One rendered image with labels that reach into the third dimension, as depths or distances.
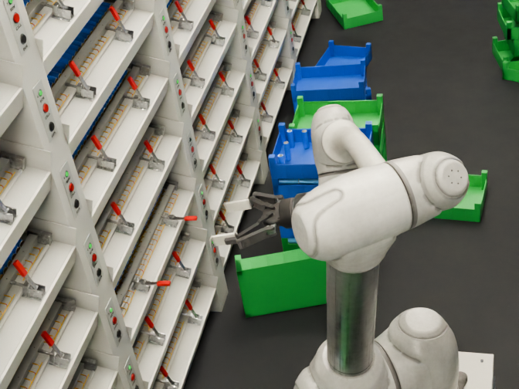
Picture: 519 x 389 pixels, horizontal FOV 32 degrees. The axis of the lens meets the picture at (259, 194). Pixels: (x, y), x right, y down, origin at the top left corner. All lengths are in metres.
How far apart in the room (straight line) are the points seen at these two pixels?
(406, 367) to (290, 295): 0.89
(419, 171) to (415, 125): 2.14
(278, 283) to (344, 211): 1.33
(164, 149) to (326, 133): 0.56
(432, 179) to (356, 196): 0.13
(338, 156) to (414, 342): 0.46
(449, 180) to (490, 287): 1.41
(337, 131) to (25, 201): 0.76
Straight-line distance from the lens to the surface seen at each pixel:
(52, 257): 1.94
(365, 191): 1.59
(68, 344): 2.02
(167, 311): 2.59
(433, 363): 2.11
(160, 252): 2.49
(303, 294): 2.93
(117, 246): 2.23
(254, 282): 2.87
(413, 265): 3.08
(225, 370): 2.82
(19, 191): 1.81
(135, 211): 2.33
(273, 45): 3.80
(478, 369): 2.39
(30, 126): 1.81
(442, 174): 1.61
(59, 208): 1.91
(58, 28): 1.94
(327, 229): 1.57
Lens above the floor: 2.04
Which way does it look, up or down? 36 degrees down
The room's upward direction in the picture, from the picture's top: 10 degrees counter-clockwise
